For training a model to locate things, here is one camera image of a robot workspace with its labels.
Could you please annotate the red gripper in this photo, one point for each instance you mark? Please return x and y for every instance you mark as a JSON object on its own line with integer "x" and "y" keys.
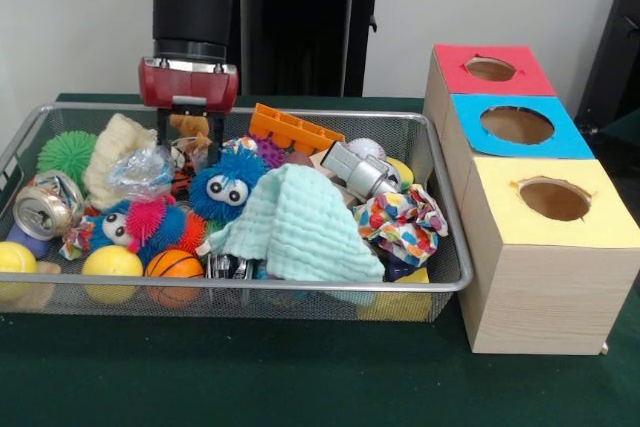
{"x": 190, "y": 87}

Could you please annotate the mint muslin cloth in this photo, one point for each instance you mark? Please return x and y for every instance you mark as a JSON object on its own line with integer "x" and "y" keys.
{"x": 300, "y": 227}

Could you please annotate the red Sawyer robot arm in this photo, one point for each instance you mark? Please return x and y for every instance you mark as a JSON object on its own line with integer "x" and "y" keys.
{"x": 192, "y": 12}

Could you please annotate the silver mesh bin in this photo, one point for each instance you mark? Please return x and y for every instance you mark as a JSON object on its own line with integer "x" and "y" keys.
{"x": 440, "y": 247}

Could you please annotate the wooden three-hole box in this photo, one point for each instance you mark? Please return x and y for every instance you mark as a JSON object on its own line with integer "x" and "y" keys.
{"x": 540, "y": 297}

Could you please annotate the brown plush toy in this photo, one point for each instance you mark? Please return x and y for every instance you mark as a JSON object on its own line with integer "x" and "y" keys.
{"x": 190, "y": 124}

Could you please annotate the blue spiky toy with eyes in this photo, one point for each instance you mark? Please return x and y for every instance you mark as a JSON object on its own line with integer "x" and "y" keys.
{"x": 170, "y": 227}
{"x": 230, "y": 172}

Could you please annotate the clear crinkled plastic bag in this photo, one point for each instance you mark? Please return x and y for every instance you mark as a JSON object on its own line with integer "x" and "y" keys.
{"x": 142, "y": 174}

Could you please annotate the cream muslin cloth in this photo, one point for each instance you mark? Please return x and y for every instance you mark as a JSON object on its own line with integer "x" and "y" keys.
{"x": 112, "y": 152}

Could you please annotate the orange plastic tray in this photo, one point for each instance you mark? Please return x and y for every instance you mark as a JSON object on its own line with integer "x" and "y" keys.
{"x": 290, "y": 124}

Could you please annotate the large green spiky ball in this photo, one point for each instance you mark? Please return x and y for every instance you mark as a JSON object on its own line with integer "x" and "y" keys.
{"x": 67, "y": 154}

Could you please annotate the crushed silver drink can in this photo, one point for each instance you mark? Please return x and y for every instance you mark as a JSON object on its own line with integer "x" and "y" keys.
{"x": 45, "y": 212}

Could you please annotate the polka dot crumpled wrapper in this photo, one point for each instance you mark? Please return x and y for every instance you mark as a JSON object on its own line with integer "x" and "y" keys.
{"x": 400, "y": 224}

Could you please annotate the dark green tablecloth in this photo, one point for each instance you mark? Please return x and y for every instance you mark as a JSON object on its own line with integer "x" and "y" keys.
{"x": 300, "y": 377}

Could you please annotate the black chair back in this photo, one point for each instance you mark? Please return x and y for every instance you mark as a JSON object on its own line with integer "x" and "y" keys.
{"x": 617, "y": 47}

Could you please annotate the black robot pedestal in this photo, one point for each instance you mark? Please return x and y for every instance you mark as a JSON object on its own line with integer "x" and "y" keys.
{"x": 300, "y": 22}

